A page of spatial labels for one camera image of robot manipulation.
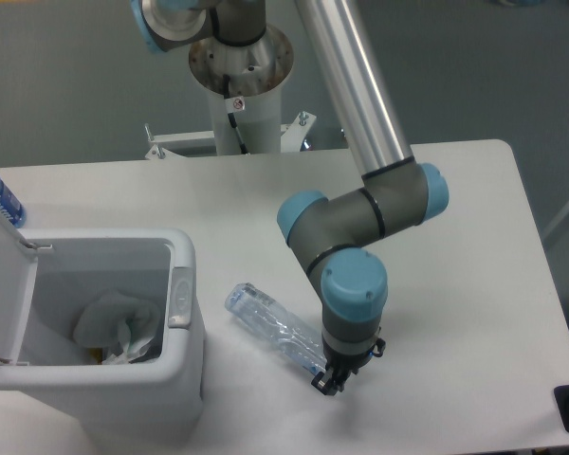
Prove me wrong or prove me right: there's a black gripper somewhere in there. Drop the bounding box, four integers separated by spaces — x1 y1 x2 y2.
311 337 386 396

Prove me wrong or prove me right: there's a crushed clear plastic bottle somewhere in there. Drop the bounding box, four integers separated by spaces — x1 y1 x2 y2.
224 282 326 375

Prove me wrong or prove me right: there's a white wrapper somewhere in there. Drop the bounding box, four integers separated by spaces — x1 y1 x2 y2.
73 290 163 365

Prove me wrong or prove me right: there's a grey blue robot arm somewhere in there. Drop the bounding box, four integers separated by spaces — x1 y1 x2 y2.
131 1 449 395

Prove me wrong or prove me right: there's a yellow white trash in bin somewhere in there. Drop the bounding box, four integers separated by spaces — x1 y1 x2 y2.
88 348 105 365

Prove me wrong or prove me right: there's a white plastic trash can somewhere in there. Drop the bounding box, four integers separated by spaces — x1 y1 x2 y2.
0 212 205 446

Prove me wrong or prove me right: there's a blue labelled bottle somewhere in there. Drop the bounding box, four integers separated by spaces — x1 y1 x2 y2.
0 177 27 228

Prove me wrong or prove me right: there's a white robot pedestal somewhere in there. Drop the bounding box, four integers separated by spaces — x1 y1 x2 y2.
145 25 317 159

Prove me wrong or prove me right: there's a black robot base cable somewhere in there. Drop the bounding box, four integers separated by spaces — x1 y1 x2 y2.
221 73 250 155

